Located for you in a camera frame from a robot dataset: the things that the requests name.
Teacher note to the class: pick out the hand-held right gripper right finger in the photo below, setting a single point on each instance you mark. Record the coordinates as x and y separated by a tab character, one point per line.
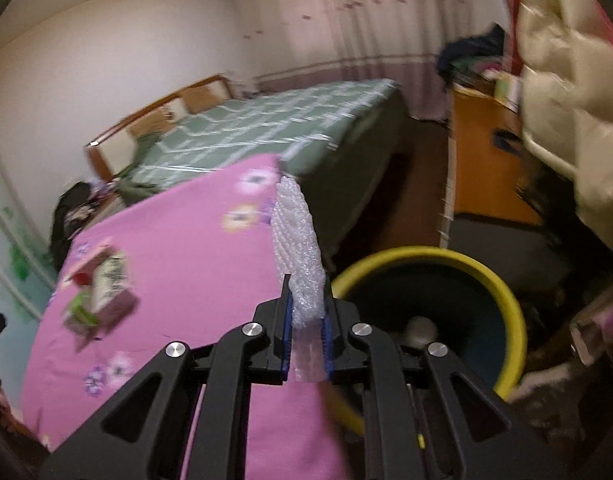
328	347

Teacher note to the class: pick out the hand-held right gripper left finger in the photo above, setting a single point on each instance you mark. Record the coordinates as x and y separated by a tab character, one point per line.
286	340

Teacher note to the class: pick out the bubble wrap sheet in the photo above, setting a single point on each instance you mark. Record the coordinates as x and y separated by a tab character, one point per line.
296	240

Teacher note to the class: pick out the yellow bin with blue inside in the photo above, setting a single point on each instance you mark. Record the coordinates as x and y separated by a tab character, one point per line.
436	255

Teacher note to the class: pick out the white round lid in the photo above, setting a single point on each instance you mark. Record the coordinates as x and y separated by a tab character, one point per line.
421	330

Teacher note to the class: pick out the pink floral tablecloth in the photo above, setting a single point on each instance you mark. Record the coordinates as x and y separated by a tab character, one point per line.
186	260

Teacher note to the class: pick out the brown tin box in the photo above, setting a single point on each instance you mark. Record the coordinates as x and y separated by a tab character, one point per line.
119	310

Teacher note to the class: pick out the beige small carton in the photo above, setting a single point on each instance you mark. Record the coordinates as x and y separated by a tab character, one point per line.
110	277

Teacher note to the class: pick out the white and green drink bottle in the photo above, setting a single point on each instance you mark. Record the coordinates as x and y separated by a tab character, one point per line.
81	305

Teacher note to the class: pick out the white plastic bag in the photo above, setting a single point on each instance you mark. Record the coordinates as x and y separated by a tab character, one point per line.
541	382

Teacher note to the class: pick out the bed with green quilt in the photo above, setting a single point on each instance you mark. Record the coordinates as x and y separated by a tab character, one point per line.
286	120

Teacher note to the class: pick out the green pillow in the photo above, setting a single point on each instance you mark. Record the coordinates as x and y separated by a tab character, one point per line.
145	146

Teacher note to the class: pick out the black bag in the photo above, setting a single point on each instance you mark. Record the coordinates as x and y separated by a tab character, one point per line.
76	220

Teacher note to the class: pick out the wooden dresser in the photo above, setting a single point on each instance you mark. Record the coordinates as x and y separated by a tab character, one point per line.
481	160

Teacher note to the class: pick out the wooden bed headboard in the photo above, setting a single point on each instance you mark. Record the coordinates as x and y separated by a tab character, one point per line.
151	110

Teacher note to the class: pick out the dark brown handbag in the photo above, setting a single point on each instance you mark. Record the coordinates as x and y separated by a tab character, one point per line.
551	195

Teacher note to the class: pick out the pink fabric bag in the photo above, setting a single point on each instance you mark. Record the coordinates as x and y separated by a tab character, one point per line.
603	330

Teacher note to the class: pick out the green paper box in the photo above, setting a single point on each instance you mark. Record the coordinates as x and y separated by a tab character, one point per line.
507	90

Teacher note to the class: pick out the pile of clothes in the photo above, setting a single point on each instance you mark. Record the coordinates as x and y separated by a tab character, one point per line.
466	52

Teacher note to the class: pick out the pale striped curtain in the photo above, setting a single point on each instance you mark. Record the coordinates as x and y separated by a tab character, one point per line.
376	20

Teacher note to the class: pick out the cream puffer jacket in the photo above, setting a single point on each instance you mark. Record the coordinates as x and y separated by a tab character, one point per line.
576	85

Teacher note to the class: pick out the red cloth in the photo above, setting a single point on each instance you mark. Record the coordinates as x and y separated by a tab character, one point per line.
513	20

